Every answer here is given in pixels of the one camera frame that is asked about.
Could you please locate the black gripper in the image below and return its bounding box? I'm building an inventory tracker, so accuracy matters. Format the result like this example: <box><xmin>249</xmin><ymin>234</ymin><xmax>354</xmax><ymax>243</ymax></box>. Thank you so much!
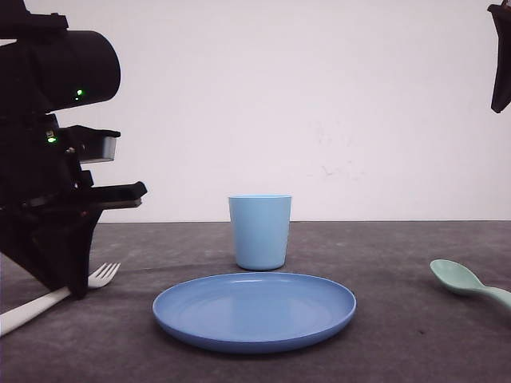
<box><xmin>1</xmin><ymin>114</ymin><xmax>147</xmax><ymax>299</ymax></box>

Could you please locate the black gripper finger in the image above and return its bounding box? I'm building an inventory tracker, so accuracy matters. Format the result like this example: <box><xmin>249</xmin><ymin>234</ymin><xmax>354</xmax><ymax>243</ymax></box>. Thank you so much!
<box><xmin>488</xmin><ymin>2</ymin><xmax>510</xmax><ymax>113</ymax></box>

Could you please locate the white plastic fork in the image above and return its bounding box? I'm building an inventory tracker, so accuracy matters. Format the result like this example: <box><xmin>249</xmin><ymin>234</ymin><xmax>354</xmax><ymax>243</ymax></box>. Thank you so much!
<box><xmin>1</xmin><ymin>263</ymin><xmax>121</xmax><ymax>337</ymax></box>

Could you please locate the mint green plastic spoon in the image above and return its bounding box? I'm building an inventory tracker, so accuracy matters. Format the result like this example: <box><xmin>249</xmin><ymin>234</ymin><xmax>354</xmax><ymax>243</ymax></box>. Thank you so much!
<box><xmin>430</xmin><ymin>259</ymin><xmax>510</xmax><ymax>310</ymax></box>

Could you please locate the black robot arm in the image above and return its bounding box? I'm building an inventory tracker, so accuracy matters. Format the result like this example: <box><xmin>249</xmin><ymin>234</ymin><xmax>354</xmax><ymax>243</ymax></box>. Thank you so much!
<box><xmin>1</xmin><ymin>1</ymin><xmax>146</xmax><ymax>298</ymax></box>

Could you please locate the light blue plastic cup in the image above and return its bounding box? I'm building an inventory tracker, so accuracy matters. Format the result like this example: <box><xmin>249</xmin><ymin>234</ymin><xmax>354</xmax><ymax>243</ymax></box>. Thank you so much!
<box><xmin>228</xmin><ymin>195</ymin><xmax>291</xmax><ymax>271</ymax></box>

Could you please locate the blue plastic plate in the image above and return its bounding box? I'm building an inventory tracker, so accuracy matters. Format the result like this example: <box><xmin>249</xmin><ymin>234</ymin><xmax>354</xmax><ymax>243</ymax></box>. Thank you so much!
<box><xmin>153</xmin><ymin>272</ymin><xmax>357</xmax><ymax>354</ymax></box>

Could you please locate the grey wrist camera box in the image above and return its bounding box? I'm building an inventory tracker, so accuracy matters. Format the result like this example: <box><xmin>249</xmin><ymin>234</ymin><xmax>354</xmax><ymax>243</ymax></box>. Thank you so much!
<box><xmin>78</xmin><ymin>136</ymin><xmax>117</xmax><ymax>164</ymax></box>

